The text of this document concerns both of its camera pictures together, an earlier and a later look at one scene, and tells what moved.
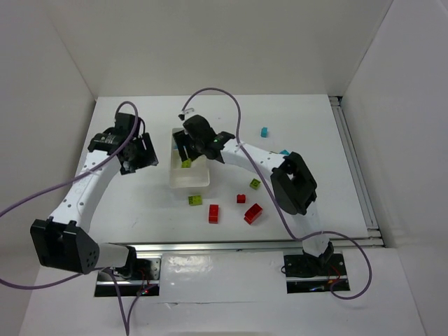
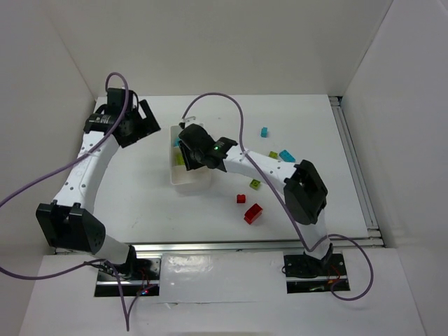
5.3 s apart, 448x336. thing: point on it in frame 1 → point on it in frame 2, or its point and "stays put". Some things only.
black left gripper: [146, 150] → [148, 117]
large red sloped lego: [253, 213] stays put
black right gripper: [181, 143] → [187, 154]
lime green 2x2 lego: [255, 183] stays put
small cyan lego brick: [264, 132] stays put
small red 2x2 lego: [241, 199] stays put
